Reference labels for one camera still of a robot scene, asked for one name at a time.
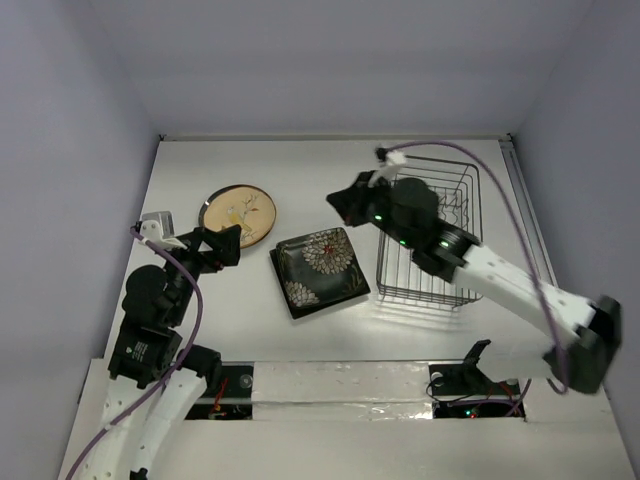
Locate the metal wire dish rack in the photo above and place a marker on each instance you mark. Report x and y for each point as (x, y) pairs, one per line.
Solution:
(423, 276)

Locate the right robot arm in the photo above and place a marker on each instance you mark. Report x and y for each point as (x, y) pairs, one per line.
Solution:
(585, 334)

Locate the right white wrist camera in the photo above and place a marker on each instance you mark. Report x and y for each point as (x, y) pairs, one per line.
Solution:
(391, 162)

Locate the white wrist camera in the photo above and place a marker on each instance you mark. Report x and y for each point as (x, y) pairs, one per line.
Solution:
(391, 162)
(157, 228)

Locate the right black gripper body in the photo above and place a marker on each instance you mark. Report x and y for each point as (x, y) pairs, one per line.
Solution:
(364, 198)

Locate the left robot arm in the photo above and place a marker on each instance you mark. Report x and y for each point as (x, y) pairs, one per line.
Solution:
(156, 371)

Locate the square black floral plate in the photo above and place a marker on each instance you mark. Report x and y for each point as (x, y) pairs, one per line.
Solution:
(317, 257)
(300, 295)

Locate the round tan bird plate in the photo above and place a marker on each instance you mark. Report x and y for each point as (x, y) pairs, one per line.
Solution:
(247, 206)

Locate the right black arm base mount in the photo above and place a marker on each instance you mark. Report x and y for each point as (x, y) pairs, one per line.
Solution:
(460, 390)

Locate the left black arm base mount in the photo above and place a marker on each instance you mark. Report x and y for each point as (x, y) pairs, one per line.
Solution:
(231, 400)

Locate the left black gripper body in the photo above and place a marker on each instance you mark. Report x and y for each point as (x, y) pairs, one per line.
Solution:
(195, 258)

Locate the square green glazed plate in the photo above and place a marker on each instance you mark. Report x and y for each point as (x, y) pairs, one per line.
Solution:
(307, 293)

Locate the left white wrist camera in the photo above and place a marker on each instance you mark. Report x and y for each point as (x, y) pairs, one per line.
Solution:
(157, 228)

